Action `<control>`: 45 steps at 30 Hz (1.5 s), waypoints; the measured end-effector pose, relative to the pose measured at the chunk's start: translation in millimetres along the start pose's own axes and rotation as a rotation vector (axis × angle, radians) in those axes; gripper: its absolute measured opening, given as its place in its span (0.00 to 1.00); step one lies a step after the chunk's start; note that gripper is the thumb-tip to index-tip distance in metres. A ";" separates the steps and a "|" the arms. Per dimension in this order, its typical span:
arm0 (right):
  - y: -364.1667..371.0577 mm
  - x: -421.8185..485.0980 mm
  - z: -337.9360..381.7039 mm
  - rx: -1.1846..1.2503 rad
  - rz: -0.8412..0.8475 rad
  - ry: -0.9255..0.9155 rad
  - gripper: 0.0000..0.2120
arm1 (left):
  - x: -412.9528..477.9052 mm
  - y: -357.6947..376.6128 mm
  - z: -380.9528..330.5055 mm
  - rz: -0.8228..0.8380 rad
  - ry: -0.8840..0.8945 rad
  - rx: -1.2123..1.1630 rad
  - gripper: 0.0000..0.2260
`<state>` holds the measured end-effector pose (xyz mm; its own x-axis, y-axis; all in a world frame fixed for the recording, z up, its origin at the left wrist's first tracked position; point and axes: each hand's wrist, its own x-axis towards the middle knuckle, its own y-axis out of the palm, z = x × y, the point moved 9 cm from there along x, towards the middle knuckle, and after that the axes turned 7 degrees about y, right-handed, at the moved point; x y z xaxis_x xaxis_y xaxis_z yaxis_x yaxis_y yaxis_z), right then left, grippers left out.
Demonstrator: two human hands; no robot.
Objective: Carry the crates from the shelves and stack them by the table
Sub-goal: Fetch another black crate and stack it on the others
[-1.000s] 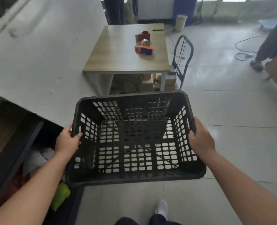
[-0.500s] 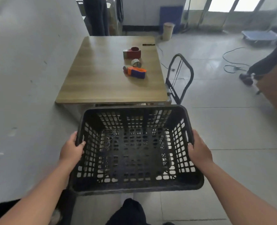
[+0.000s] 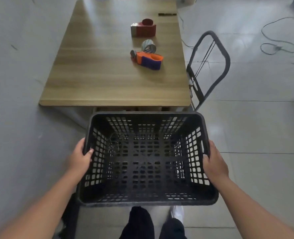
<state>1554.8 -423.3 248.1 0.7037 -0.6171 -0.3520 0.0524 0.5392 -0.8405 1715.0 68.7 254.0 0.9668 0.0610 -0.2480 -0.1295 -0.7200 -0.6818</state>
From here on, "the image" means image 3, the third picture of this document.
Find person's left forearm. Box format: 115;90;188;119
0;169;85;239

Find white partition panel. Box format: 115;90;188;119
0;0;88;232

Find wooden table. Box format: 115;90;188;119
38;0;193;128

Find person's left hand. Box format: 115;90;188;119
67;138;94;177

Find white right shoe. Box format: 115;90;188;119
171;205;185;223

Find person's left leg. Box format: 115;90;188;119
119;206;155;239

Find orange purple tape dispenser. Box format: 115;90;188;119
130;49;164;71

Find clear tape roll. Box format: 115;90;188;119
141;39;157;54

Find person's right hand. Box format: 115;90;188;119
202;139;230;183

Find red tape dispenser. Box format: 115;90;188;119
130;18;157;39

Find black plastic crate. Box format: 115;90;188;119
76;111;219;207

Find person's right forearm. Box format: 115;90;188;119
215;176;294;239

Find black hand trolley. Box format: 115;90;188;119
186;30;231;112

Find person's right leg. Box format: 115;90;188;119
159;217;188;239

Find black shelf unit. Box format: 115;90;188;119
60;191;81;239

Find black floor cable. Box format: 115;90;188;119
260;17;294;56

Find person's leg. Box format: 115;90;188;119
119;206;155;239
159;217;188;239

